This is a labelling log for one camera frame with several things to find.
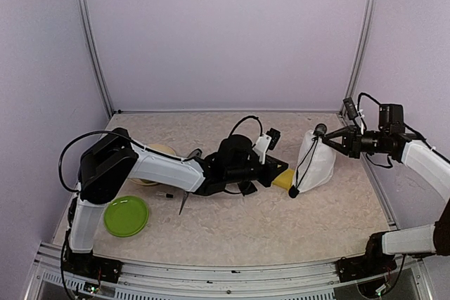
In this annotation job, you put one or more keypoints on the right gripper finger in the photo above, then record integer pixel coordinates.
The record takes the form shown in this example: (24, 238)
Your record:
(342, 132)
(339, 147)

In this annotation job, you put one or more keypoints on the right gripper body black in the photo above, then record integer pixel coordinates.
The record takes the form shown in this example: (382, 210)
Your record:
(356, 145)

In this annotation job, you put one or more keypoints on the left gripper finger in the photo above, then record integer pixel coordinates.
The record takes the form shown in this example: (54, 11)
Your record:
(267, 177)
(275, 164)

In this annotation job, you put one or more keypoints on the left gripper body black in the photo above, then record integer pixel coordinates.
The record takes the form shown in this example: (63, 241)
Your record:
(238, 175)

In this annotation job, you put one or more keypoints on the black clipper guard comb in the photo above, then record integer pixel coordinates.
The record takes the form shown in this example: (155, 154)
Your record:
(247, 188)

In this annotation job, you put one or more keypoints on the white drawstring pouch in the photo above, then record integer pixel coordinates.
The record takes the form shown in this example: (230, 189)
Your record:
(315, 163)

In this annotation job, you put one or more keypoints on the black silver hair clipper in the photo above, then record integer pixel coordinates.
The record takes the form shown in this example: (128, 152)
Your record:
(195, 154)

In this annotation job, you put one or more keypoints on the black scissors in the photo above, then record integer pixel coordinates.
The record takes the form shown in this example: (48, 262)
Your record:
(183, 202)

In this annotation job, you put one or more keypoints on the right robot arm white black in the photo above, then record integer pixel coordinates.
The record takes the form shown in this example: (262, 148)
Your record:
(421, 161)

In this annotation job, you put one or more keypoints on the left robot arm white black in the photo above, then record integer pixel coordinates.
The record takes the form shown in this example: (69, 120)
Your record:
(116, 157)

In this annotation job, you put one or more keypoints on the yellow sponge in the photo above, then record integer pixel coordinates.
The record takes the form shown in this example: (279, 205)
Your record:
(284, 180)

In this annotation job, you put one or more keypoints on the beige plate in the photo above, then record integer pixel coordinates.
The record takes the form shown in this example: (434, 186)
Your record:
(160, 148)

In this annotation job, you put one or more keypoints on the green plate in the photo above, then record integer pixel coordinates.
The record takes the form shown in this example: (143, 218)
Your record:
(126, 216)

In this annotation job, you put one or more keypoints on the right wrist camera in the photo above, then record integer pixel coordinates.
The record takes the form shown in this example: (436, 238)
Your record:
(354, 114)

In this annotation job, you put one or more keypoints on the right aluminium frame post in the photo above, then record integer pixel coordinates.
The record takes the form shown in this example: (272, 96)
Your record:
(364, 34)

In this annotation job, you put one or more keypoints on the aluminium frame post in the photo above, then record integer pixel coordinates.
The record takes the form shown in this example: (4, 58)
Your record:
(364, 34)
(94, 58)

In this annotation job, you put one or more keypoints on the front aluminium rail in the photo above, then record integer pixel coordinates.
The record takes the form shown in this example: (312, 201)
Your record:
(129, 279)

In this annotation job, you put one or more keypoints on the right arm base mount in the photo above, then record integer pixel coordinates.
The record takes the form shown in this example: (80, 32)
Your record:
(360, 267)

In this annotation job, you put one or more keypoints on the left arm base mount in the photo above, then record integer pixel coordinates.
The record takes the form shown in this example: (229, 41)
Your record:
(92, 267)

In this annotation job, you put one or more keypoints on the left aluminium frame post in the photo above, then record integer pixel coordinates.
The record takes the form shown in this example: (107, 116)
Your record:
(94, 58)

